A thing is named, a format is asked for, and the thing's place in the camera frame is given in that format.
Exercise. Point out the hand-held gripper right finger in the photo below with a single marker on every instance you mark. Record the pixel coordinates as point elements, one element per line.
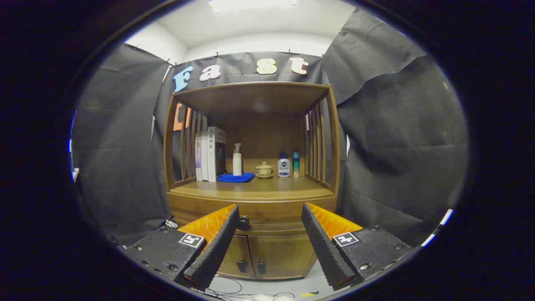
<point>324,246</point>

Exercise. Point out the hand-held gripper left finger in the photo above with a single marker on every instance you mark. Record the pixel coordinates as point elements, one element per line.
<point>217,251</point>

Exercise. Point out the wooden drawer with black knob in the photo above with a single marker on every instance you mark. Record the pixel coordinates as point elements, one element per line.
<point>271,209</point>

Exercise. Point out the narrow wooden cabinet door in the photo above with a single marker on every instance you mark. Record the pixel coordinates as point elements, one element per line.
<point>239,255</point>

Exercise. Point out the wide wooden cabinet door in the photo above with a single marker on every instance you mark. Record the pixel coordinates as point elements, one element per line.
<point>284,255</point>

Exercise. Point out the wooden countertop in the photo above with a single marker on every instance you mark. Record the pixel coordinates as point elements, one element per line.
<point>267,188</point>

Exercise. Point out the wooden cabinet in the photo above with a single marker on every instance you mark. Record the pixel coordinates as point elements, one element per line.
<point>267,138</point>

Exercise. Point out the yellow tape piece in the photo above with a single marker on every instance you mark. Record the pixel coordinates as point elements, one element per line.
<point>309,294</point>

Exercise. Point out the blue folded cloth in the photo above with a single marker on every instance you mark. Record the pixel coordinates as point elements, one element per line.
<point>236,178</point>

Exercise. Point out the slim teal bottle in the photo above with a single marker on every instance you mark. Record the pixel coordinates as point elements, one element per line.
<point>296,165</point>

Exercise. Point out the white lotion bottle blue cap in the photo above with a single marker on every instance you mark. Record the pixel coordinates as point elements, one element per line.
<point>284,169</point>

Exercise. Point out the white pump bottle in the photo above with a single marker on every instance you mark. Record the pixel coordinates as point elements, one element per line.
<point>237,165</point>

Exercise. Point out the thin white book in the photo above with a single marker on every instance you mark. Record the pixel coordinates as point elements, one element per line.
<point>204,159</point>

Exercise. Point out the beige lidded teacup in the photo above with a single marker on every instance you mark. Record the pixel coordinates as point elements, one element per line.
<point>264,170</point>

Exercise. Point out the thin purple book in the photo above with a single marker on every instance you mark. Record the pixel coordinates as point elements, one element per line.
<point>198,159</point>

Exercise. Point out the thick grey white book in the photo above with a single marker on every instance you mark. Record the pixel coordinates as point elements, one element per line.
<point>213,154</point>

